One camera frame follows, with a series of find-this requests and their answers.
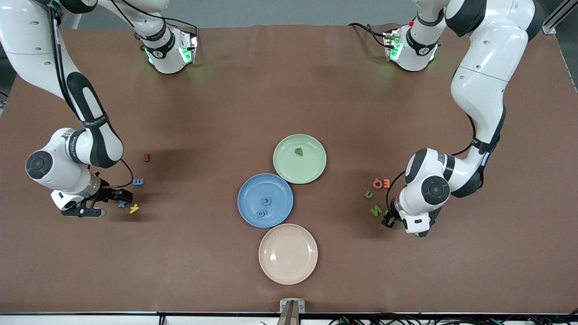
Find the green plate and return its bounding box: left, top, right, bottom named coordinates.
left=273, top=134, right=327, bottom=185

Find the beige plate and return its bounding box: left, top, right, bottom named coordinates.
left=258, top=223, right=318, bottom=285

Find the blue plate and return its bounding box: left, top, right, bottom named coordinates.
left=237, top=173, right=294, bottom=228

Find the brown table cover sheet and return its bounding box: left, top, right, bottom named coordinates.
left=0, top=23, right=578, bottom=314

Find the black cable bundle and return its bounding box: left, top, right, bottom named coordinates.
left=327, top=313, right=578, bottom=325

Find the white table frame rail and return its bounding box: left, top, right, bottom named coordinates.
left=0, top=314, right=578, bottom=325

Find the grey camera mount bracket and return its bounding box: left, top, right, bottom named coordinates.
left=276, top=298, right=306, bottom=325

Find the black base cable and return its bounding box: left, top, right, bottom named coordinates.
left=120, top=0, right=200, bottom=39
left=348, top=23, right=392, bottom=46

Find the aluminium frame post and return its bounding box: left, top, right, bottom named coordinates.
left=542, top=0, right=578, bottom=35

